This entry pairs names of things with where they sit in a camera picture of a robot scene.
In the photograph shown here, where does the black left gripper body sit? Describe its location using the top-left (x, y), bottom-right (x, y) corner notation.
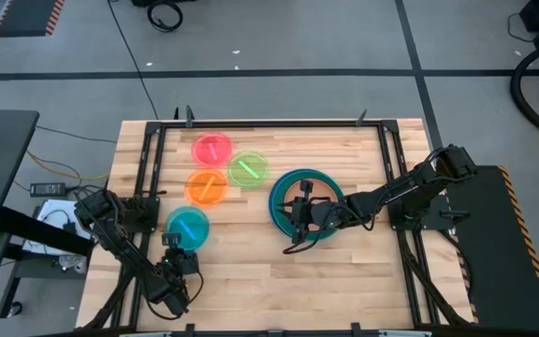
top-left (159, 232), bottom-right (200, 282)

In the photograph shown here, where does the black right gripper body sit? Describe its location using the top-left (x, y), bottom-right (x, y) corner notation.
top-left (292, 179), bottom-right (348, 245)

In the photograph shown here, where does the teal plastic plate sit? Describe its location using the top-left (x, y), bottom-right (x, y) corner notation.
top-left (271, 171), bottom-right (343, 241)

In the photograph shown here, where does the tan plastic plate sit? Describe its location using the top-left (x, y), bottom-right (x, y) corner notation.
top-left (284, 180), bottom-right (334, 233)

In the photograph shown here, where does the cyan translucent plastic plate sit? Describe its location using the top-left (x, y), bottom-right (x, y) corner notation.
top-left (165, 206), bottom-right (211, 253)

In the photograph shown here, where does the pink translucent plastic plate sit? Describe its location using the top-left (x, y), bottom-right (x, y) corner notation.
top-left (191, 131), bottom-right (234, 169)

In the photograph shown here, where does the blue plastic plate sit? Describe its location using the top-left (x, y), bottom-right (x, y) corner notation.
top-left (268, 168), bottom-right (345, 243)

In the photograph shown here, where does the green translucent plastic plate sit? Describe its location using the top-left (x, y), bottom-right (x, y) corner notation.
top-left (227, 150), bottom-right (270, 189)

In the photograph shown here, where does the orange translucent plastic plate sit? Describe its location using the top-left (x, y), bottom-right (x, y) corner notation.
top-left (183, 168), bottom-right (229, 209)

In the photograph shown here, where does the white paper sheet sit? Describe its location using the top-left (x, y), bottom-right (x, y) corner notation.
top-left (22, 199), bottom-right (94, 256)

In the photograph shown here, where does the black power adapter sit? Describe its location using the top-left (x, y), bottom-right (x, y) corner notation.
top-left (29, 182), bottom-right (67, 198)

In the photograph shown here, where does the black hazard-striped platform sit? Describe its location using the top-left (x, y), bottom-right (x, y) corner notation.
top-left (446, 164), bottom-right (539, 333)

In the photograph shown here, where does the black hazard-striped floor mat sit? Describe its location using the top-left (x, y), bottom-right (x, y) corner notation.
top-left (0, 0), bottom-right (66, 38)

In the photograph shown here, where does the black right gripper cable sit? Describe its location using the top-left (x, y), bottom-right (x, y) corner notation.
top-left (282, 200), bottom-right (376, 256)

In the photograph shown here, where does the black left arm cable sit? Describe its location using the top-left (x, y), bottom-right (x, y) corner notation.
top-left (145, 270), bottom-right (205, 322)

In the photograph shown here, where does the black metal table frame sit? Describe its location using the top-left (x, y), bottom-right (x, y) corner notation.
top-left (77, 105), bottom-right (474, 337)

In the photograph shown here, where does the yellow cable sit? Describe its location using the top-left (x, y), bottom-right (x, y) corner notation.
top-left (25, 150), bottom-right (110, 183)

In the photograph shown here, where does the long black floor cable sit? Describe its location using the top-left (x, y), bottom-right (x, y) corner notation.
top-left (107, 0), bottom-right (160, 121)

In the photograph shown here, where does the coiled black cable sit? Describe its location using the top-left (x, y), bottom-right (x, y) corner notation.
top-left (146, 0), bottom-right (184, 33)

